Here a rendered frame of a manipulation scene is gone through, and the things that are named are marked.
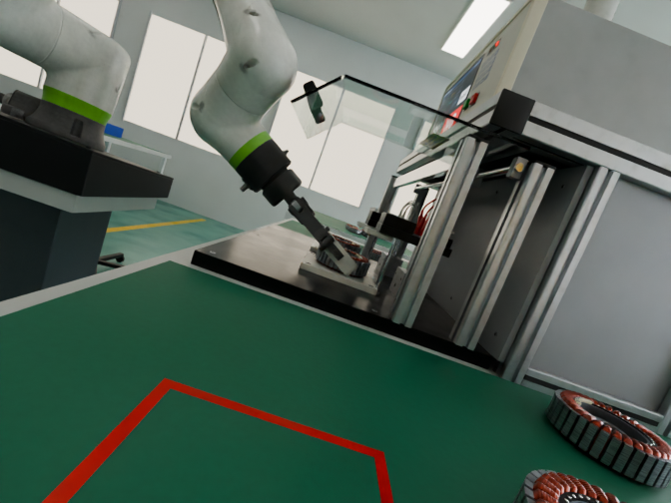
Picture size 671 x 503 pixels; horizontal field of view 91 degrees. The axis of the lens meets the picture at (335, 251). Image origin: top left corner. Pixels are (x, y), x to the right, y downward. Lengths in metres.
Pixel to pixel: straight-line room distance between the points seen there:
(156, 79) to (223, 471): 6.23
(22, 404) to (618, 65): 0.80
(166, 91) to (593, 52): 5.88
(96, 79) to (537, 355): 1.01
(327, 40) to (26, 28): 5.21
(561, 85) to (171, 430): 0.68
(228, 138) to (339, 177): 4.81
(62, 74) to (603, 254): 1.05
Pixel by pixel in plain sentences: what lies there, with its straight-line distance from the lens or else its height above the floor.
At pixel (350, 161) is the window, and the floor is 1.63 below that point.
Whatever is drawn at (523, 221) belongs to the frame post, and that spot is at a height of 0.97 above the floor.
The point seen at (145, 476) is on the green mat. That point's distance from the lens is 0.21.
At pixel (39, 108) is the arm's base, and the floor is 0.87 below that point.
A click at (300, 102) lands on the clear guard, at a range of 0.50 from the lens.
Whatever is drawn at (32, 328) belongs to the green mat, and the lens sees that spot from 0.31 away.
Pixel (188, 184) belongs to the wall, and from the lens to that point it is 5.89.
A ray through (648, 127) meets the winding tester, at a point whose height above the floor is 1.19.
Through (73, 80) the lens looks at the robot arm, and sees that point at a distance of 0.97.
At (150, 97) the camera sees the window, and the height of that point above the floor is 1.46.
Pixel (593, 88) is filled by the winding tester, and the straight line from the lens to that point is 0.72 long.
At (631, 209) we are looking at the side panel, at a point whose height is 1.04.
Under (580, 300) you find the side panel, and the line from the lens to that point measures 0.60.
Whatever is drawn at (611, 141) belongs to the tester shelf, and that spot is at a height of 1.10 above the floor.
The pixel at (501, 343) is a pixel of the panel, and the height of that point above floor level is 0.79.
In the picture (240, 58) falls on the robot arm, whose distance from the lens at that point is 0.58.
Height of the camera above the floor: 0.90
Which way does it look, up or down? 7 degrees down
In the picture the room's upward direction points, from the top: 20 degrees clockwise
